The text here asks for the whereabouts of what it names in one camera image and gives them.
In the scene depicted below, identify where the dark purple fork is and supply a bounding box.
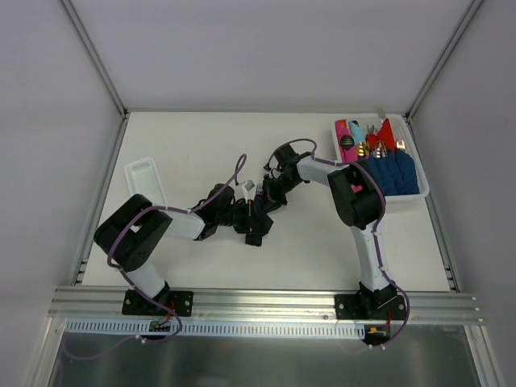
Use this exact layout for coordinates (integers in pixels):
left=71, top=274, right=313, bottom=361
left=254, top=183, right=264, bottom=202

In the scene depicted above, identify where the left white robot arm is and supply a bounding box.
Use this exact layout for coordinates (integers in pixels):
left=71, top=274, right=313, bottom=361
left=94, top=184, right=254, bottom=314

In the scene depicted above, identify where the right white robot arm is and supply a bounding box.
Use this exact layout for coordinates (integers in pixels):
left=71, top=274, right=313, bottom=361
left=261, top=144, right=397, bottom=319

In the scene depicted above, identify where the pink rolled napkin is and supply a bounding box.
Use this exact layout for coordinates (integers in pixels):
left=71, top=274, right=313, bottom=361
left=334, top=119, right=358, bottom=162

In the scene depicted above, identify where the cyan rolled napkin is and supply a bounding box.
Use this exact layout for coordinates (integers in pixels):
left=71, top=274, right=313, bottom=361
left=348, top=120, right=366, bottom=145

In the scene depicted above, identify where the red rolled napkin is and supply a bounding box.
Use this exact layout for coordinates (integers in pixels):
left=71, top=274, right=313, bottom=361
left=366, top=119, right=396, bottom=152

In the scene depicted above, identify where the small white utensil tray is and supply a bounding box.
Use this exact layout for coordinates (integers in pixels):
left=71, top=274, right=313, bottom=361
left=124, top=157, right=168, bottom=206

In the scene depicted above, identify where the large white basket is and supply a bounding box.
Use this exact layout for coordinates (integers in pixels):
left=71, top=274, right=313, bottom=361
left=331, top=114, right=430, bottom=202

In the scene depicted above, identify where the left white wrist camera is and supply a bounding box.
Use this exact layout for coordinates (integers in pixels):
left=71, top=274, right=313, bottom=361
left=239, top=180, right=255, bottom=202

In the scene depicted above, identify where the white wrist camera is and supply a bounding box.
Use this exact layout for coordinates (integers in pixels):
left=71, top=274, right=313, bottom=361
left=263, top=160, right=281, bottom=178
left=239, top=180, right=255, bottom=202

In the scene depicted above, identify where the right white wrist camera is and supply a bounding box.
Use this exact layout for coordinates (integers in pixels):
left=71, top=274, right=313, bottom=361
left=263, top=160, right=281, bottom=178

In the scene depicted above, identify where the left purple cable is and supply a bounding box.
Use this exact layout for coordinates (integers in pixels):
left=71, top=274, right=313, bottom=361
left=106, top=153, right=248, bottom=344

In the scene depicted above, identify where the purple cable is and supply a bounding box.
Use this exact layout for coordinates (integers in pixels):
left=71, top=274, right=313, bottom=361
left=106, top=153, right=248, bottom=344
left=264, top=139, right=411, bottom=351

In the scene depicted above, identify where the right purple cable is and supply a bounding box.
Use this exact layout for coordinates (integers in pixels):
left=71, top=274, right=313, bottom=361
left=264, top=139, right=411, bottom=351

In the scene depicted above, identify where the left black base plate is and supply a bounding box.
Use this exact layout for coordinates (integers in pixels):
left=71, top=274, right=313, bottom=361
left=121, top=287, right=194, bottom=317

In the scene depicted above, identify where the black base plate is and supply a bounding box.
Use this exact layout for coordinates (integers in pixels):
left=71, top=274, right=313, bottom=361
left=121, top=287, right=194, bottom=317
left=334, top=293, right=407, bottom=321

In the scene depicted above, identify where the white slotted cable duct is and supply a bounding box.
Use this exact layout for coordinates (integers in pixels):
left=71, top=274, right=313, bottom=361
left=64, top=318, right=365, bottom=340

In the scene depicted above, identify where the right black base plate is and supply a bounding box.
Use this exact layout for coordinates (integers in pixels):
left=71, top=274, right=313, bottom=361
left=334, top=293, right=407, bottom=321

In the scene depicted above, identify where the aluminium mounting rail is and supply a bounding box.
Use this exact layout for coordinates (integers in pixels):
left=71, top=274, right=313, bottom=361
left=48, top=285, right=485, bottom=326

